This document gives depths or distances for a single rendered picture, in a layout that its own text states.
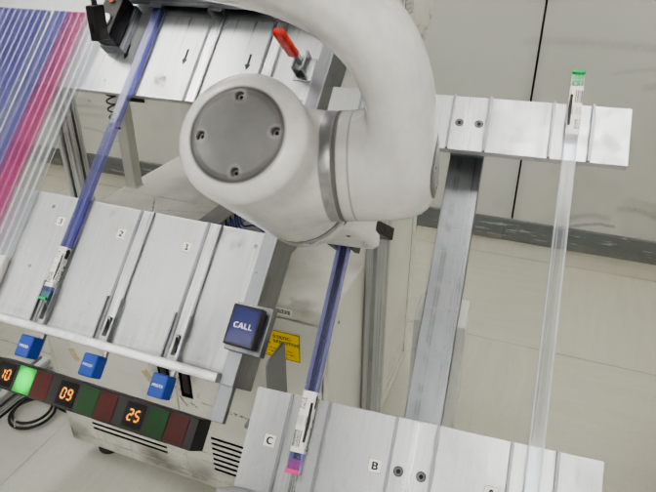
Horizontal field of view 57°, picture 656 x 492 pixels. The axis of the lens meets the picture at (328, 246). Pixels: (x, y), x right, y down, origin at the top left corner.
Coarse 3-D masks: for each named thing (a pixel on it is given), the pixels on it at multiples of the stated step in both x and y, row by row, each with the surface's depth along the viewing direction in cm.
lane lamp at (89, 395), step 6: (84, 390) 81; (90, 390) 81; (96, 390) 81; (84, 396) 81; (90, 396) 81; (96, 396) 80; (78, 402) 81; (84, 402) 81; (90, 402) 80; (96, 402) 80; (78, 408) 81; (84, 408) 80; (90, 408) 80; (84, 414) 80; (90, 414) 80
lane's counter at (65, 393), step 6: (66, 384) 82; (72, 384) 82; (60, 390) 82; (66, 390) 82; (72, 390) 82; (60, 396) 82; (66, 396) 82; (72, 396) 81; (54, 402) 82; (60, 402) 82; (66, 402) 81; (72, 402) 81
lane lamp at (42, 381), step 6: (42, 372) 84; (36, 378) 84; (42, 378) 83; (48, 378) 83; (36, 384) 83; (42, 384) 83; (48, 384) 83; (30, 390) 83; (36, 390) 83; (42, 390) 83; (48, 390) 83; (30, 396) 83; (36, 396) 83; (42, 396) 83
